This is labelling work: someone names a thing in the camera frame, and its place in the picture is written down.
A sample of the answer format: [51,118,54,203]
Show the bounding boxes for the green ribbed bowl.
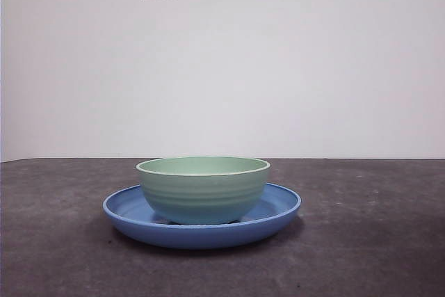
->
[135,156,271,225]

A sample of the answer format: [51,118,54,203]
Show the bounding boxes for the blue round plate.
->
[102,182,302,250]

